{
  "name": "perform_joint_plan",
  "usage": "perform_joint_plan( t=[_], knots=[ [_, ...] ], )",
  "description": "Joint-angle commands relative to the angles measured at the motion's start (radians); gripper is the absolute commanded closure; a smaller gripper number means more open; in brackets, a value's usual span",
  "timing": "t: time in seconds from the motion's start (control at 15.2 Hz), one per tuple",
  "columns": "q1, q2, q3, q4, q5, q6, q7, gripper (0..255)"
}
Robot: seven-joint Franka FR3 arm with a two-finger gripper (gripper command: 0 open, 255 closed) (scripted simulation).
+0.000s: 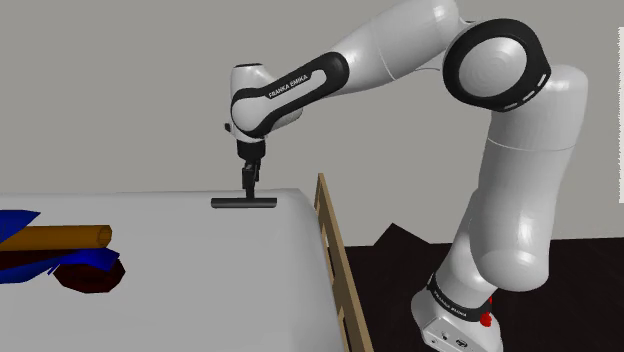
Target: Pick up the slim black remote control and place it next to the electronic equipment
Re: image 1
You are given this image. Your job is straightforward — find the dark grey flat bar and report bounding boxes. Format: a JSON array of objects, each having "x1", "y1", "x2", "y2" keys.
[{"x1": 210, "y1": 196, "x2": 279, "y2": 210}]

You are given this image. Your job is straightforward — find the orange cylinder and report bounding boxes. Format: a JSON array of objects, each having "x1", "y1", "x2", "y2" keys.
[{"x1": 0, "y1": 224, "x2": 114, "y2": 253}]

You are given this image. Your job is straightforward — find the dark red round cushion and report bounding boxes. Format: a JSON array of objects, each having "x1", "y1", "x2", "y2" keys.
[{"x1": 0, "y1": 248, "x2": 127, "y2": 295}]

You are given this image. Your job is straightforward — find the white bed with wooden frame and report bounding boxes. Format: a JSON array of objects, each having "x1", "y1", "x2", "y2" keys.
[{"x1": 0, "y1": 172, "x2": 376, "y2": 352}]

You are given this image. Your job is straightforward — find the blue cloth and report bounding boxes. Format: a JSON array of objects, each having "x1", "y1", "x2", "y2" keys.
[{"x1": 0, "y1": 209, "x2": 121, "y2": 285}]

